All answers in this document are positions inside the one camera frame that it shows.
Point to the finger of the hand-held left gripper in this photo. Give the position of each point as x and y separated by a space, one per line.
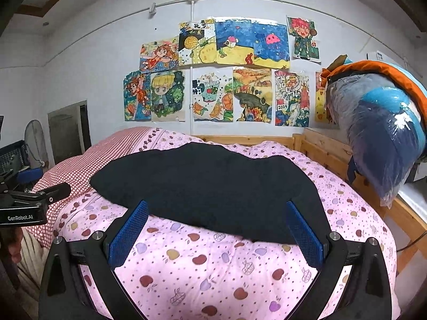
55 190
30 174

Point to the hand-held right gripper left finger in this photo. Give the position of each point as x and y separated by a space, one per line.
128 233

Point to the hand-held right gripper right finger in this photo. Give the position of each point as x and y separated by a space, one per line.
304 236

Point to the black padded jacket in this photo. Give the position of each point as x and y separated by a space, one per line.
206 186

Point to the black plastic crate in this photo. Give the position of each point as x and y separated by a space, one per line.
13 156

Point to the red checked pillow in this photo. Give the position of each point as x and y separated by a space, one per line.
76 170

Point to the grey standing fan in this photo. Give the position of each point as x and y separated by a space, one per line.
35 140

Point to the pink apple print blanket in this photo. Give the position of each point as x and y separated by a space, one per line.
200 266

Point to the plastic bag of bedding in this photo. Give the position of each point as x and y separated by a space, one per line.
377 123

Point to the grey wall panel door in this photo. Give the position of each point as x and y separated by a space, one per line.
63 133

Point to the wooden bed frame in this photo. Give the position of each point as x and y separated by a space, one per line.
320 150

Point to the group of colourful wall drawings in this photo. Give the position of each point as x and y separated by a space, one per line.
213 96

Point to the white wall appliance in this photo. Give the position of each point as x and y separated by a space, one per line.
380 56

